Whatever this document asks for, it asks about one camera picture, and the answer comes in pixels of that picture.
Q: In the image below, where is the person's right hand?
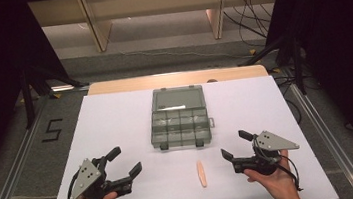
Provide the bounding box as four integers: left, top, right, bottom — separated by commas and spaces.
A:
241, 147, 307, 199

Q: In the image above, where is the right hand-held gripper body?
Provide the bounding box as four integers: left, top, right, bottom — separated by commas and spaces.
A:
248, 126, 303, 178

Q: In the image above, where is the clear plastic organizer box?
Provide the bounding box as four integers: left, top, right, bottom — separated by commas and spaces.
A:
144, 82, 219, 154

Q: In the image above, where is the black floor cable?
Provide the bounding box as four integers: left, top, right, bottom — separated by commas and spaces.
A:
271, 70, 305, 127

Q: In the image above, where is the black metal stand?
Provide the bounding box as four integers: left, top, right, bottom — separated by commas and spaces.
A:
235, 30, 310, 104
17, 57, 95, 131

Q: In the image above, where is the bundle of black cables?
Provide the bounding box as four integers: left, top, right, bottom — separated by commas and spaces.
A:
221, 0, 277, 51

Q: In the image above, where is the white floor cable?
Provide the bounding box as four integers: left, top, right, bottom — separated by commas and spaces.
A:
120, 36, 255, 73

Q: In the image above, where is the right hand-held gripper cable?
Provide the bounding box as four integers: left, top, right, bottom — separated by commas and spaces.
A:
252, 132, 305, 197

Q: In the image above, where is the white table sheet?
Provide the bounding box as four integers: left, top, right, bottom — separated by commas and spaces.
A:
34, 68, 341, 199

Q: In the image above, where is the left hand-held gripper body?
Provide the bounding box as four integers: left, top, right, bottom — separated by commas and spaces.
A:
64, 155, 120, 199

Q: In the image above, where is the pale orange stick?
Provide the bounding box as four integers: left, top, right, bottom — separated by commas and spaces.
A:
195, 159, 209, 190

